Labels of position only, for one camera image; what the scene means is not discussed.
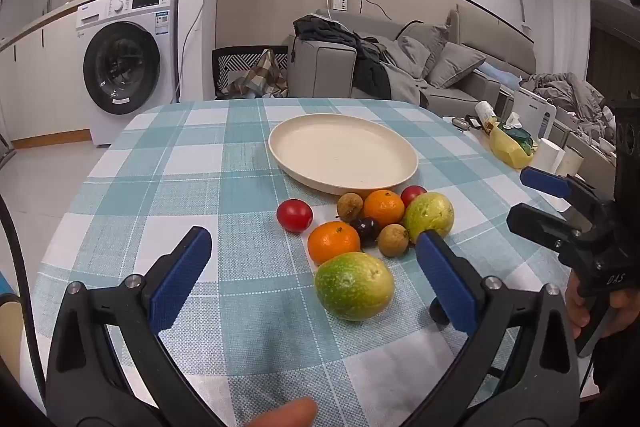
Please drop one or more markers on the person's right hand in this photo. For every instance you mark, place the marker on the person's right hand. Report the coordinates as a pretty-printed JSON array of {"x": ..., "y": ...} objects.
[{"x": 575, "y": 312}]

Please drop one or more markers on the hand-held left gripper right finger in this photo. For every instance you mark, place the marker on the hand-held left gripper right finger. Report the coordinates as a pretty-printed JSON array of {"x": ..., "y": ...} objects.
[{"x": 447, "y": 282}]

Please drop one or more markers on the small red tomato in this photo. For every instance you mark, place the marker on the small red tomato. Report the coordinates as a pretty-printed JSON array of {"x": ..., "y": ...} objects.
[{"x": 412, "y": 194}]

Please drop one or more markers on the brown longan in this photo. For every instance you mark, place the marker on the brown longan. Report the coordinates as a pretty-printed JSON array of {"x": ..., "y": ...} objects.
[{"x": 393, "y": 240}]

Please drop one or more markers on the orange mandarin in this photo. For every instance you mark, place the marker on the orange mandarin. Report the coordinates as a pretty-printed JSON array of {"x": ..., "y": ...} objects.
[
  {"x": 333, "y": 243},
  {"x": 383, "y": 207}
]

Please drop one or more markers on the left brown kiwi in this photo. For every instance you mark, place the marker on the left brown kiwi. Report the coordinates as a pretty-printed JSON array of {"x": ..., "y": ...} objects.
[{"x": 349, "y": 206}]

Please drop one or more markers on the white tissue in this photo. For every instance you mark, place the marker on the white tissue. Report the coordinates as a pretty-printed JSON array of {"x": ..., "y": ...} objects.
[{"x": 511, "y": 121}]

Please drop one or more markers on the grey pillow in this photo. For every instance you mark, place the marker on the grey pillow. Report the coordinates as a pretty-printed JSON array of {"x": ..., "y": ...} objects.
[
  {"x": 456, "y": 64},
  {"x": 422, "y": 47}
]

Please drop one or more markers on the white cup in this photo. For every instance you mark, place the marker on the white cup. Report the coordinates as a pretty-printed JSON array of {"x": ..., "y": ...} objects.
[
  {"x": 550, "y": 154},
  {"x": 570, "y": 162}
]

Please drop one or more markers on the white kitchen counter cabinet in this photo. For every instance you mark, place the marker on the white kitchen counter cabinet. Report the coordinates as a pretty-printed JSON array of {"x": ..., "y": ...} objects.
[{"x": 45, "y": 82}]

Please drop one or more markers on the black patterned chair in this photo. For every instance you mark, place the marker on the black patterned chair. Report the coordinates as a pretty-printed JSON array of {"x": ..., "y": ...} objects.
[{"x": 220, "y": 67}]

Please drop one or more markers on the dark clothes heap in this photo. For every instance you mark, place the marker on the dark clothes heap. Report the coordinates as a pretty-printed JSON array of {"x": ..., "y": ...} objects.
[{"x": 370, "y": 72}]

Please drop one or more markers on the plaid cloth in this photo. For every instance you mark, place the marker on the plaid cloth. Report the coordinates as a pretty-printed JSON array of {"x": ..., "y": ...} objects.
[{"x": 260, "y": 77}]

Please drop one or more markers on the white washing machine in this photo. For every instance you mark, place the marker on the white washing machine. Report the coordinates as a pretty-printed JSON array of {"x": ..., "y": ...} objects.
[{"x": 145, "y": 57}]

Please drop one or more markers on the white appliance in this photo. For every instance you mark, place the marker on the white appliance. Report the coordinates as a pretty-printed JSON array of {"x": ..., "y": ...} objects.
[{"x": 535, "y": 112}]

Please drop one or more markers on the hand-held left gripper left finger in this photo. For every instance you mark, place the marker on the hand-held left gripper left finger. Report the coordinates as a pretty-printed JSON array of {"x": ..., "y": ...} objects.
[{"x": 180, "y": 277}]

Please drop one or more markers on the light blue cloth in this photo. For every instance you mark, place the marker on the light blue cloth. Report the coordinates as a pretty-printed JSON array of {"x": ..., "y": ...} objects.
[{"x": 500, "y": 74}]

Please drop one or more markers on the yellow bag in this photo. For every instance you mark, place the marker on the yellow bag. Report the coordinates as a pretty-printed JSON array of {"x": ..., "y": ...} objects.
[{"x": 507, "y": 149}]

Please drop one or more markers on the cream round plate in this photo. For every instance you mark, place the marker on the cream round plate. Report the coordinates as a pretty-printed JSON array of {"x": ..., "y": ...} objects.
[{"x": 340, "y": 152}]

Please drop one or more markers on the white bottle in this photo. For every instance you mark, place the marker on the white bottle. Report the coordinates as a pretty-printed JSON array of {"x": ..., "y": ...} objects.
[{"x": 484, "y": 111}]

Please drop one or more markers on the large red tomato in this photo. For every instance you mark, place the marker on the large red tomato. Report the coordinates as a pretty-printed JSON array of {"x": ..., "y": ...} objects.
[{"x": 295, "y": 215}]

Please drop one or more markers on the dark purple plum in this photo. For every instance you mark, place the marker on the dark purple plum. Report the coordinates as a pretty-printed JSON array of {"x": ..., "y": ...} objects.
[{"x": 365, "y": 227}]

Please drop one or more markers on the grey draped blanket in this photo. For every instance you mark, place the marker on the grey draped blanket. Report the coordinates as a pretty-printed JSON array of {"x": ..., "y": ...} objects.
[{"x": 405, "y": 82}]

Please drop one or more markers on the grey bedding heap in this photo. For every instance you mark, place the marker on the grey bedding heap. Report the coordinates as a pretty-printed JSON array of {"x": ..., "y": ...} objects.
[{"x": 570, "y": 97}]

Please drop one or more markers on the dark wooden cabinet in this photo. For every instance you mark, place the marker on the dark wooden cabinet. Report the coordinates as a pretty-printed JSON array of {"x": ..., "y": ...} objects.
[{"x": 612, "y": 52}]

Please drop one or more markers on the grey sofa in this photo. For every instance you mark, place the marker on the grey sofa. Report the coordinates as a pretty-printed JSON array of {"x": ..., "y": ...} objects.
[{"x": 325, "y": 72}]

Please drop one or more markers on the yellow green round fruit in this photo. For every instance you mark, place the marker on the yellow green round fruit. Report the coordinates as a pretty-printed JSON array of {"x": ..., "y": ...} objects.
[
  {"x": 428, "y": 214},
  {"x": 354, "y": 286}
]

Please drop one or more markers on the person's left hand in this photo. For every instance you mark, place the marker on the person's left hand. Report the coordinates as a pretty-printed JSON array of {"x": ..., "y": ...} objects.
[{"x": 287, "y": 414}]

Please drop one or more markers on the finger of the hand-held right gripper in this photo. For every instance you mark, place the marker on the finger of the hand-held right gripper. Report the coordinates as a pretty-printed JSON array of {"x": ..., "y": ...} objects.
[
  {"x": 545, "y": 182},
  {"x": 540, "y": 224}
]

